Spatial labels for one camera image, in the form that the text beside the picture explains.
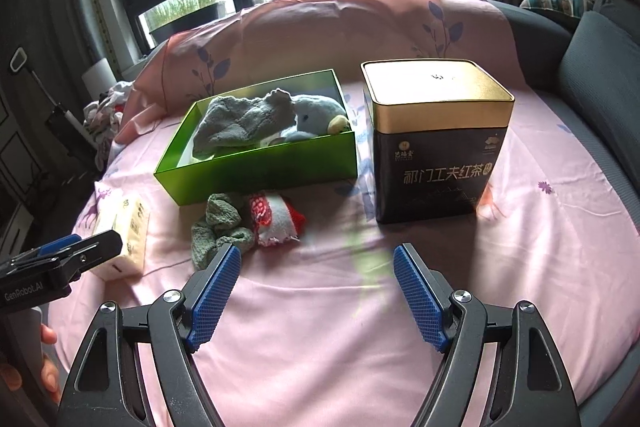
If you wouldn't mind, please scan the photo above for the green knitted sock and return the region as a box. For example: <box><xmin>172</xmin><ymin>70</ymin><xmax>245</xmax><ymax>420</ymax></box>
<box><xmin>191</xmin><ymin>193</ymin><xmax>256</xmax><ymax>272</ymax></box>

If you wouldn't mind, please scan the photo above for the cream tissue pack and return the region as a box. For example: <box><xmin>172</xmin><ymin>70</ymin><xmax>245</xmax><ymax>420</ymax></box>
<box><xmin>92</xmin><ymin>197</ymin><xmax>151</xmax><ymax>280</ymax></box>

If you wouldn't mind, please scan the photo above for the long black grass planter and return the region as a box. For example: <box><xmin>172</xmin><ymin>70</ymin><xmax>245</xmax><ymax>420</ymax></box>
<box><xmin>142</xmin><ymin>0</ymin><xmax>224</xmax><ymax>46</ymax></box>

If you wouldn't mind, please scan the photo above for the white panel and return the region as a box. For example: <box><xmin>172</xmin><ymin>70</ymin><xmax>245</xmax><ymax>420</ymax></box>
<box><xmin>81</xmin><ymin>57</ymin><xmax>119</xmax><ymax>101</ymax></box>

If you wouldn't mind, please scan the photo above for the grey sock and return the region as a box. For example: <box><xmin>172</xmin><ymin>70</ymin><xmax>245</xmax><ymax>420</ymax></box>
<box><xmin>191</xmin><ymin>89</ymin><xmax>297</xmax><ymax>160</ymax></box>

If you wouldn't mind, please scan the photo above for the person's left hand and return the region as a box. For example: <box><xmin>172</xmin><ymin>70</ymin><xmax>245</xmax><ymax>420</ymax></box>
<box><xmin>0</xmin><ymin>322</ymin><xmax>63</xmax><ymax>403</ymax></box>

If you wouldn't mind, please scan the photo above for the pink printed bedsheet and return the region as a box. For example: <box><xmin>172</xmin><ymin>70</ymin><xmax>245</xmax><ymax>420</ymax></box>
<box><xmin>47</xmin><ymin>0</ymin><xmax>640</xmax><ymax>427</ymax></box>

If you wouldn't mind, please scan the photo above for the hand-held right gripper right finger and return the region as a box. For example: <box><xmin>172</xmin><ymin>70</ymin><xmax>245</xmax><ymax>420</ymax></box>
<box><xmin>393</xmin><ymin>243</ymin><xmax>578</xmax><ymax>427</ymax></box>

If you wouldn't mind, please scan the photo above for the green cardboard box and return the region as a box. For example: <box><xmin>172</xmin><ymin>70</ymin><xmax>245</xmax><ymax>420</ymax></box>
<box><xmin>153</xmin><ymin>69</ymin><xmax>358</xmax><ymax>206</ymax></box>

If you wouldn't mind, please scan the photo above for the striped pillow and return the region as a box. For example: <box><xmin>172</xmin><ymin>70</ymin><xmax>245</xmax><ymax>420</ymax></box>
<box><xmin>520</xmin><ymin>0</ymin><xmax>596</xmax><ymax>20</ymax></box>

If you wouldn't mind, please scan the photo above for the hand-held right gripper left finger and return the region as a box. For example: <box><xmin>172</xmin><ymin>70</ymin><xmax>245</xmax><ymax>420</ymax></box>
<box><xmin>57</xmin><ymin>243</ymin><xmax>243</xmax><ymax>427</ymax></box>

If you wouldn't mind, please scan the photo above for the black stick vacuum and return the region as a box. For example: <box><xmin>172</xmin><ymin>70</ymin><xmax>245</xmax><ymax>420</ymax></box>
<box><xmin>10</xmin><ymin>48</ymin><xmax>84</xmax><ymax>144</ymax></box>

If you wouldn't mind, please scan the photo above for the red and white sock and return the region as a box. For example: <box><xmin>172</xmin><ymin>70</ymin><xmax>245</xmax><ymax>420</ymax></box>
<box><xmin>247</xmin><ymin>191</ymin><xmax>307</xmax><ymax>248</ymax></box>

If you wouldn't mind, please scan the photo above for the grey sofa back cushion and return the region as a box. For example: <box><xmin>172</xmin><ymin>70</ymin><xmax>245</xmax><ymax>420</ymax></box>
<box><xmin>557</xmin><ymin>9</ymin><xmax>640</xmax><ymax>148</ymax></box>

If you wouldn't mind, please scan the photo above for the gold lidded black tin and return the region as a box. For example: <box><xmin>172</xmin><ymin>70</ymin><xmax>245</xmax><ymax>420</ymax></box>
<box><xmin>360</xmin><ymin>59</ymin><xmax>516</xmax><ymax>225</ymax></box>

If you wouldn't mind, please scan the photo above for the pile of clothes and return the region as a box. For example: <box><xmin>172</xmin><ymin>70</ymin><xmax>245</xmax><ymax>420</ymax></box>
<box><xmin>82</xmin><ymin>81</ymin><xmax>136</xmax><ymax>172</ymax></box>

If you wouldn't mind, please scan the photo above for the dark cabinet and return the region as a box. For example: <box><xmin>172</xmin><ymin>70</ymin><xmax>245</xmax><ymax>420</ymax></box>
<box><xmin>0</xmin><ymin>92</ymin><xmax>51</xmax><ymax>233</ymax></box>

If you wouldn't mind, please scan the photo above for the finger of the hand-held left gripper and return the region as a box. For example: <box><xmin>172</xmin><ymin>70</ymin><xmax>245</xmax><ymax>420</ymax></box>
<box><xmin>55</xmin><ymin>229</ymin><xmax>123</xmax><ymax>284</ymax></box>
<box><xmin>0</xmin><ymin>233</ymin><xmax>83</xmax><ymax>270</ymax></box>

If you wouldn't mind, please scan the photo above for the grey sofa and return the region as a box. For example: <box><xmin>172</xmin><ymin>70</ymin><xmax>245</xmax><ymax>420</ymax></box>
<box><xmin>480</xmin><ymin>0</ymin><xmax>640</xmax><ymax>427</ymax></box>

